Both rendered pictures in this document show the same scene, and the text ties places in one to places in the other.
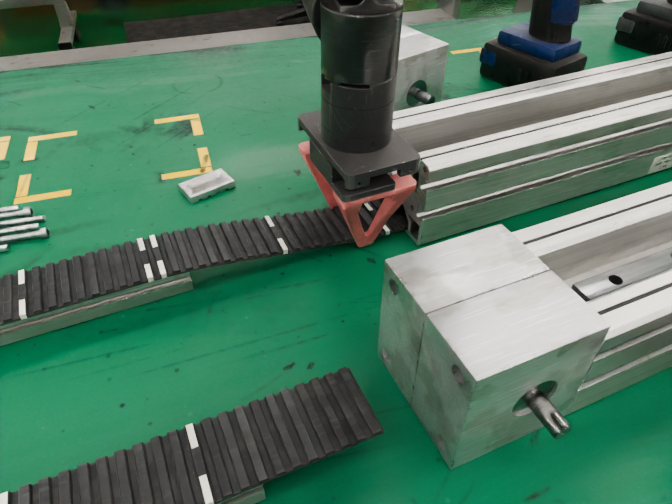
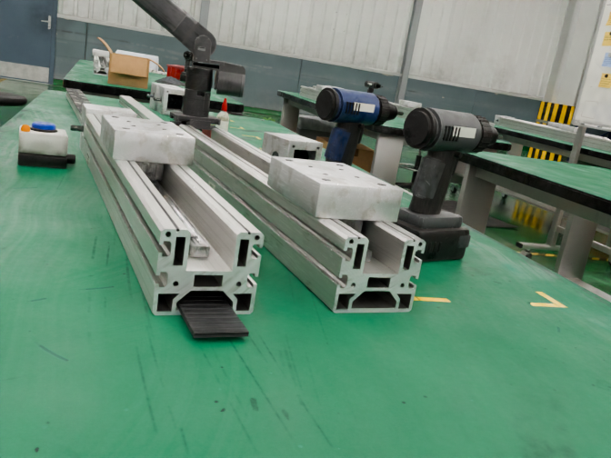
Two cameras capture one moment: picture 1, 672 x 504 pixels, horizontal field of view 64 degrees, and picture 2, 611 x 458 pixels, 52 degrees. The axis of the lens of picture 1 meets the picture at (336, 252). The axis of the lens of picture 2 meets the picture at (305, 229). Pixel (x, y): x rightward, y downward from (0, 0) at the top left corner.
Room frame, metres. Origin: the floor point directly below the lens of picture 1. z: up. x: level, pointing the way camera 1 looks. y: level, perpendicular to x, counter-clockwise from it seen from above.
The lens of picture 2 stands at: (0.63, -1.43, 1.02)
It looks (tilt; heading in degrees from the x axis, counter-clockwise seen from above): 14 degrees down; 88
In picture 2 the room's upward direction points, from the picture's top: 10 degrees clockwise
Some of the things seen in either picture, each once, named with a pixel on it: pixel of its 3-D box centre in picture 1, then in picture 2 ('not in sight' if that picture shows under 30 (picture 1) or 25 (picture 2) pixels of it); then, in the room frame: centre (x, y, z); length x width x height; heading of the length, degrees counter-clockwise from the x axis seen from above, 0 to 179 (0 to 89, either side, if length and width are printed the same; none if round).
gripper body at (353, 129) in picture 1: (357, 114); (195, 106); (0.39, -0.02, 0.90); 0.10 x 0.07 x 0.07; 25
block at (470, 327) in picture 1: (488, 354); (101, 130); (0.21, -0.10, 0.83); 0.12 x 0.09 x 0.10; 24
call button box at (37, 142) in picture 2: not in sight; (47, 146); (0.18, -0.29, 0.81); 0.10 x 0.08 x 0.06; 24
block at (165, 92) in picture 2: not in sight; (169, 101); (0.14, 0.89, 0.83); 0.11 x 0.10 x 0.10; 23
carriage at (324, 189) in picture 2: not in sight; (328, 197); (0.68, -0.65, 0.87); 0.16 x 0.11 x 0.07; 114
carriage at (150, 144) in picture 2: not in sight; (144, 147); (0.40, -0.50, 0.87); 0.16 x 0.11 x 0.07; 114
